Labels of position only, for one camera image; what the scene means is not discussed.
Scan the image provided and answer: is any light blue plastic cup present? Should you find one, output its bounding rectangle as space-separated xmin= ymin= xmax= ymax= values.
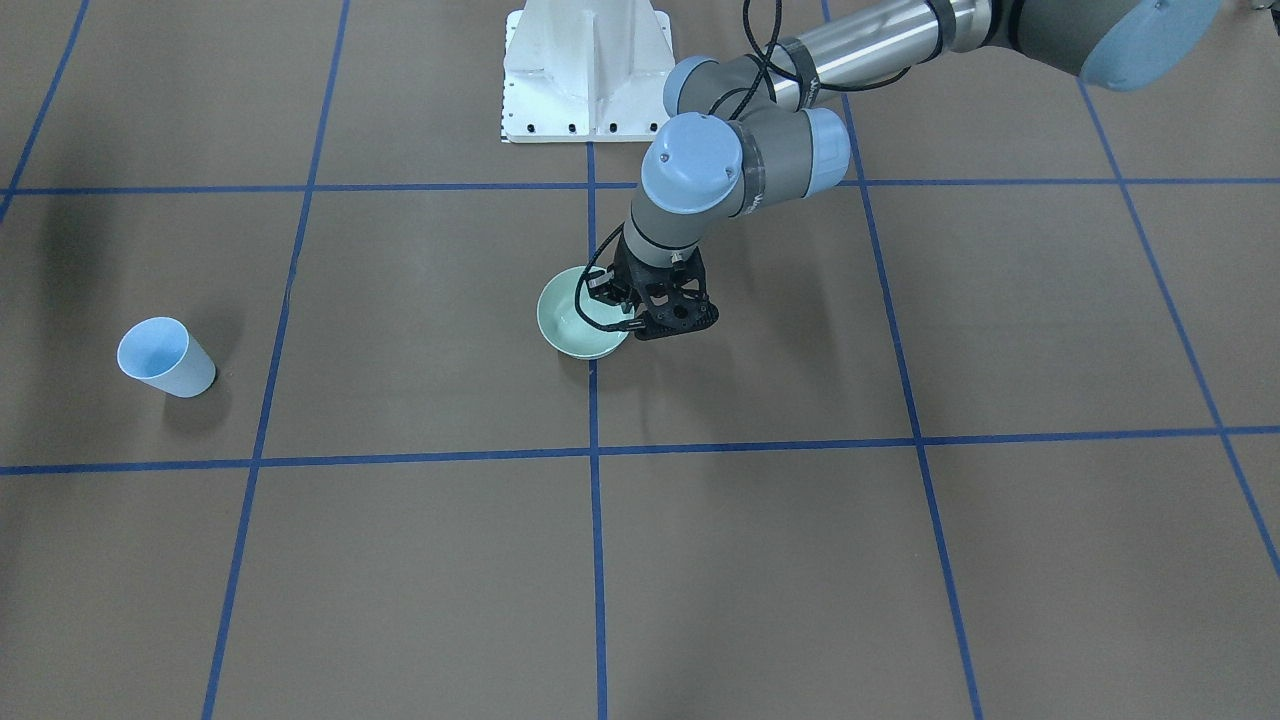
xmin=116 ymin=316 xmax=218 ymax=398

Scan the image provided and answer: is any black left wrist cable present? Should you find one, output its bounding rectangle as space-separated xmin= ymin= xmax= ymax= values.
xmin=576 ymin=0 xmax=913 ymax=331

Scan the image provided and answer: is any green bowl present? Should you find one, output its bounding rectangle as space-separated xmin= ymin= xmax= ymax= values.
xmin=536 ymin=265 xmax=632 ymax=360

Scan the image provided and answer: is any white camera stand base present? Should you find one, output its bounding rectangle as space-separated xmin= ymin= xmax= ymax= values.
xmin=500 ymin=1 xmax=675 ymax=143

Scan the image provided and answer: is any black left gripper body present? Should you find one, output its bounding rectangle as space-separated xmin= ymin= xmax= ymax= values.
xmin=608 ymin=240 xmax=709 ymax=313

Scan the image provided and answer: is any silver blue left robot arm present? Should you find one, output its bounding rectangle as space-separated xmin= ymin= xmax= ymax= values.
xmin=568 ymin=1 xmax=1219 ymax=340

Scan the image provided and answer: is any brown paper table mat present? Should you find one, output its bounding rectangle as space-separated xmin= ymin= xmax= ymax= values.
xmin=1 ymin=1 xmax=1279 ymax=719

